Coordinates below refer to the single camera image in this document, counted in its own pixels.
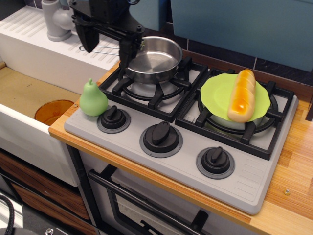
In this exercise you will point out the left black burner grate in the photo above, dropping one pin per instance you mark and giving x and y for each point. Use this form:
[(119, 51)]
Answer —
[(163, 101)]

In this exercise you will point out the white toy sink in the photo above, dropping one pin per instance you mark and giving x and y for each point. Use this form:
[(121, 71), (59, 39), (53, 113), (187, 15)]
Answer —
[(36, 70)]

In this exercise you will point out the wooden drawer cabinet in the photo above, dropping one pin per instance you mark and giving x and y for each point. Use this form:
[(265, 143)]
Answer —
[(45, 193)]

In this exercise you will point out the right black burner grate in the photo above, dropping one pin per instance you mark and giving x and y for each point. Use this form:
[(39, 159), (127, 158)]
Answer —
[(263, 137)]

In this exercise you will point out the middle black stove knob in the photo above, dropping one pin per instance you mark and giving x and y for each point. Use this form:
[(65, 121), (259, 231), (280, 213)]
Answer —
[(161, 140)]

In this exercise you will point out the grey toy faucet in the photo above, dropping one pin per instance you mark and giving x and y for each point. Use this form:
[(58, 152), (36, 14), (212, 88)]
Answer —
[(58, 20)]

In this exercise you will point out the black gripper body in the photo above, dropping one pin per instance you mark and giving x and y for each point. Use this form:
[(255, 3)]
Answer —
[(111, 18)]

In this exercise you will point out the left black stove knob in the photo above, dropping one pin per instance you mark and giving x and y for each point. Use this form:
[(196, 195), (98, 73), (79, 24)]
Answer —
[(113, 120)]

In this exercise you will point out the stainless steel pan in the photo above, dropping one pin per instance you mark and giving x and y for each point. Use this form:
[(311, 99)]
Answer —
[(157, 62)]

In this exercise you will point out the oven door with handle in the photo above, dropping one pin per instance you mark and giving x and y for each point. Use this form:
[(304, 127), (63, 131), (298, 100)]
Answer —
[(140, 208)]

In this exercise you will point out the right black stove knob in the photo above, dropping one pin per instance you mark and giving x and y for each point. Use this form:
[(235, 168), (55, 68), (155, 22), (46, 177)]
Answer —
[(215, 163)]

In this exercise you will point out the green toy pear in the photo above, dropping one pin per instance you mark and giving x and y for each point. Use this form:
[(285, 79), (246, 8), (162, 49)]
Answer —
[(93, 102)]

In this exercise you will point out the black burner grate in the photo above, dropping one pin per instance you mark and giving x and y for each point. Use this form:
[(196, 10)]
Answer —
[(163, 101), (263, 137)]

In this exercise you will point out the grey toy stove top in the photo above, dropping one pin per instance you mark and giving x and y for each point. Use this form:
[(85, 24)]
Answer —
[(244, 189)]

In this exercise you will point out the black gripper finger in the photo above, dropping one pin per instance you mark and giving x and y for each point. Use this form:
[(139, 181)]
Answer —
[(128, 48), (88, 36)]

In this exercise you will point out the black stove knob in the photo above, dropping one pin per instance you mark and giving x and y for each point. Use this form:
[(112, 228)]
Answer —
[(215, 163), (161, 140), (113, 120)]

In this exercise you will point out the toy bread loaf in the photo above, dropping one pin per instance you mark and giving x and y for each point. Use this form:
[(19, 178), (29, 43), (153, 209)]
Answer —
[(242, 102)]

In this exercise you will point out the lime green plate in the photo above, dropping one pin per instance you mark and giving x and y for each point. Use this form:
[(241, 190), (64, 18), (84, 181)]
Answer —
[(216, 96)]

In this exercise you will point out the orange sink drain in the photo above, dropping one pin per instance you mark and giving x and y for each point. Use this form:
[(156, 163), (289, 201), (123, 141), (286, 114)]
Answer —
[(51, 111)]

